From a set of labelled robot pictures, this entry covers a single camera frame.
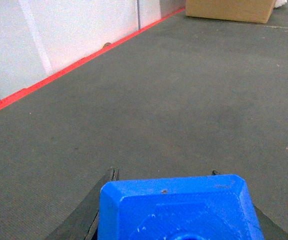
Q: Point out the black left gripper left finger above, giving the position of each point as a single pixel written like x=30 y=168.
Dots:
x=83 y=215

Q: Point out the white foam packaging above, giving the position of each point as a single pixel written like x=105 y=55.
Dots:
x=279 y=3

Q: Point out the gray conveyor belt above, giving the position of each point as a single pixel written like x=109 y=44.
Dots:
x=182 y=98

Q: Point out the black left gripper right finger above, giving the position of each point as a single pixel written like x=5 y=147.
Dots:
x=269 y=225

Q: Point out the blue rectangular plastic part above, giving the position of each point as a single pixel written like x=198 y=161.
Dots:
x=160 y=209

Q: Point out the large cardboard box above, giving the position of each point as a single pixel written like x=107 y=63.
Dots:
x=254 y=11

